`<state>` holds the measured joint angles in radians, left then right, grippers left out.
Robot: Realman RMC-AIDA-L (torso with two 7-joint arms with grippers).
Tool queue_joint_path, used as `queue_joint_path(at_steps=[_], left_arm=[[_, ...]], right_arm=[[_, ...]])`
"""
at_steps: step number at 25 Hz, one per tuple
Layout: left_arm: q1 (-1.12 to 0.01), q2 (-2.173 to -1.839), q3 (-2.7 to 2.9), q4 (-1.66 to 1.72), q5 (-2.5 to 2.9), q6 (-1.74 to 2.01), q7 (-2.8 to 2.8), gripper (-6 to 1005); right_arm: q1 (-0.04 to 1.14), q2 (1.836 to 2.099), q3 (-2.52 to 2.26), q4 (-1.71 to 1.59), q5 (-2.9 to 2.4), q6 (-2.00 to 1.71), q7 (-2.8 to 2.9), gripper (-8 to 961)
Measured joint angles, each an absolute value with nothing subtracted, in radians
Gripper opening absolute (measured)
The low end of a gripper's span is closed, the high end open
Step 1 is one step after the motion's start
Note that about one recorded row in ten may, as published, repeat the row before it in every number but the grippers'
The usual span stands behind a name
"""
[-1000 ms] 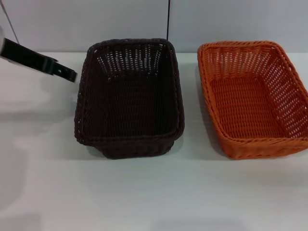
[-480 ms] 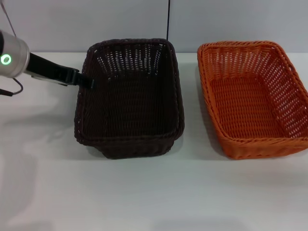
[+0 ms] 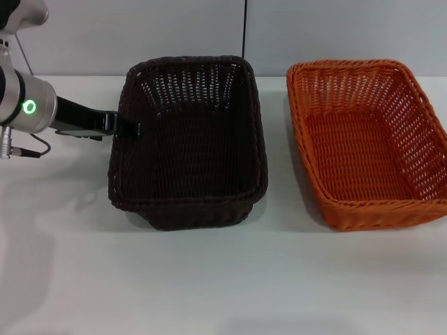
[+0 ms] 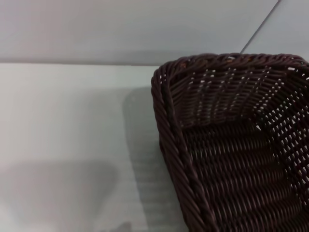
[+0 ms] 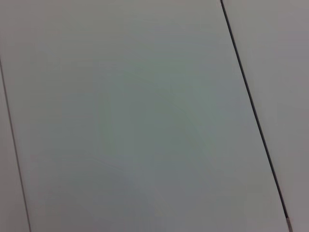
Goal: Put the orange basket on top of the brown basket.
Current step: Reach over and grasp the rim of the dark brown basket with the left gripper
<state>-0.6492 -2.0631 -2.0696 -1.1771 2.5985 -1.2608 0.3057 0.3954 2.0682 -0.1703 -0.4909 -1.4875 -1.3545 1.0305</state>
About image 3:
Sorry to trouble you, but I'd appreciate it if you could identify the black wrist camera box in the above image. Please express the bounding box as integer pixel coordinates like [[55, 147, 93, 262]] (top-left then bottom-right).
[[54, 128, 104, 142]]

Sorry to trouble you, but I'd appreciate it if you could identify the black cable with metal plug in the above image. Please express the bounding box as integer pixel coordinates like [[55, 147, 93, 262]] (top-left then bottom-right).
[[0, 125, 51, 160]]

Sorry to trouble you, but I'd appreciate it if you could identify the dark brown wicker basket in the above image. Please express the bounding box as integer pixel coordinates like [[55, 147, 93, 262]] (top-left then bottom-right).
[[107, 54, 270, 232]]

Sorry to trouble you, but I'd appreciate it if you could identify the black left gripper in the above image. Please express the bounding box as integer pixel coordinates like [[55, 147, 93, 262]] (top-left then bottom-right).
[[51, 95, 142, 138]]

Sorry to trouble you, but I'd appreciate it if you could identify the orange wicker basket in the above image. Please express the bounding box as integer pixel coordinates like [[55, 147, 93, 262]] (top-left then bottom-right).
[[286, 58, 447, 233]]

